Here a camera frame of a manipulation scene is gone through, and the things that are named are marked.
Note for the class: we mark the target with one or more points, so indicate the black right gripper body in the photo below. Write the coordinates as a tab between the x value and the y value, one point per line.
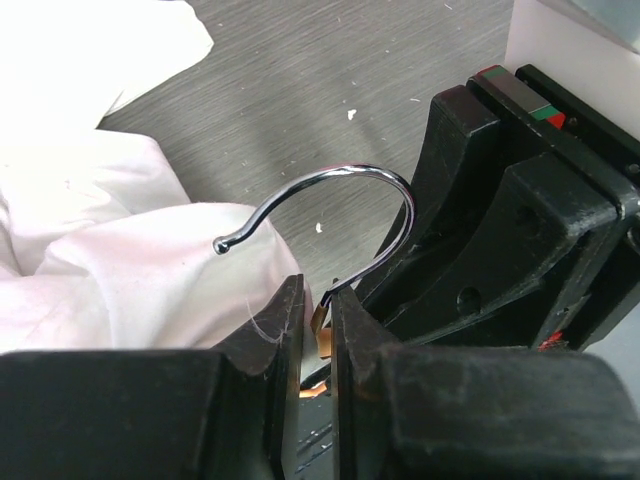
559	144

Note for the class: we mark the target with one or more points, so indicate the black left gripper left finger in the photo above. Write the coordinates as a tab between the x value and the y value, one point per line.
228	412

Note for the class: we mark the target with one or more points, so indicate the white t shirt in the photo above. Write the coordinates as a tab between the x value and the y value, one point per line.
101	247

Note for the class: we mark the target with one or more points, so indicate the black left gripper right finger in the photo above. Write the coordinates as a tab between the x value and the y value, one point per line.
437	412

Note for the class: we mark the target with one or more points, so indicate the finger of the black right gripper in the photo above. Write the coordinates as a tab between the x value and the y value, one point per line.
449	190
491	293

